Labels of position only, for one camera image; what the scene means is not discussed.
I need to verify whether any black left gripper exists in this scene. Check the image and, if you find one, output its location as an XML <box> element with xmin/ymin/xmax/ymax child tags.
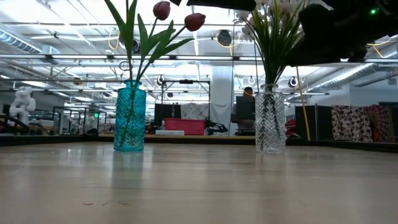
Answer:
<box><xmin>170</xmin><ymin>0</ymin><xmax>257</xmax><ymax>12</ymax></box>

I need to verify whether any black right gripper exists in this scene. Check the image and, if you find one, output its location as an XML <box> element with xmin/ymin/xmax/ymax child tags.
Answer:
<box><xmin>289</xmin><ymin>0</ymin><xmax>371</xmax><ymax>67</ymax></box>

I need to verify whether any clear glass vase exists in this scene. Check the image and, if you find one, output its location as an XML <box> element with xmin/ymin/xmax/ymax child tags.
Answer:
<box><xmin>254</xmin><ymin>83</ymin><xmax>287</xmax><ymax>154</ymax></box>

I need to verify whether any teal glass vase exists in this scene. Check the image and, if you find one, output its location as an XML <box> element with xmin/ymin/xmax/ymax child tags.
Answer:
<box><xmin>113</xmin><ymin>80</ymin><xmax>147</xmax><ymax>152</ymax></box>

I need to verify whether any floral patterned fabric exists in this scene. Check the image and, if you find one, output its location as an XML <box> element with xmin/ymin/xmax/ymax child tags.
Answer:
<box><xmin>331</xmin><ymin>105</ymin><xmax>373</xmax><ymax>143</ymax></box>

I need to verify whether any person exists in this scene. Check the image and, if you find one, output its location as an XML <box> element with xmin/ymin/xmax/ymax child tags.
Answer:
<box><xmin>230</xmin><ymin>86</ymin><xmax>256</xmax><ymax>134</ymax></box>

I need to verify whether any red mandala patterned fabric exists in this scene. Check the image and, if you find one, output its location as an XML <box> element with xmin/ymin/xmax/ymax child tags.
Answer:
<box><xmin>363</xmin><ymin>105</ymin><xmax>396</xmax><ymax>144</ymax></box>

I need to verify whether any white hanging cloth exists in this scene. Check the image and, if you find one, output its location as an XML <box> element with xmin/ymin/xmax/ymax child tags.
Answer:
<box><xmin>181</xmin><ymin>102</ymin><xmax>233</xmax><ymax>131</ymax></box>

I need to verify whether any red plastic bin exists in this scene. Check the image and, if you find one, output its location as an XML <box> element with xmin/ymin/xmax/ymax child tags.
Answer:
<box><xmin>164</xmin><ymin>118</ymin><xmax>206</xmax><ymax>136</ymax></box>

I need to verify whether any flat white box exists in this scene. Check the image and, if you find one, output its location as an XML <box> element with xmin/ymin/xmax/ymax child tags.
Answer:
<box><xmin>155</xmin><ymin>129</ymin><xmax>185</xmax><ymax>136</ymax></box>

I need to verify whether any white robot figure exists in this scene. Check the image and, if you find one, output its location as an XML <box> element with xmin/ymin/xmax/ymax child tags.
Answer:
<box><xmin>8</xmin><ymin>86</ymin><xmax>37</xmax><ymax>126</ymax></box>

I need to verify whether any yellow hanging cable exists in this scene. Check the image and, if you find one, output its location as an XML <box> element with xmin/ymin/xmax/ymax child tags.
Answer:
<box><xmin>295</xmin><ymin>67</ymin><xmax>312</xmax><ymax>141</ymax></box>

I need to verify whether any black aluminium table frame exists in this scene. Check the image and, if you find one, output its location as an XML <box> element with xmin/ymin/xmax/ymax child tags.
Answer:
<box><xmin>0</xmin><ymin>133</ymin><xmax>398</xmax><ymax>154</ymax></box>

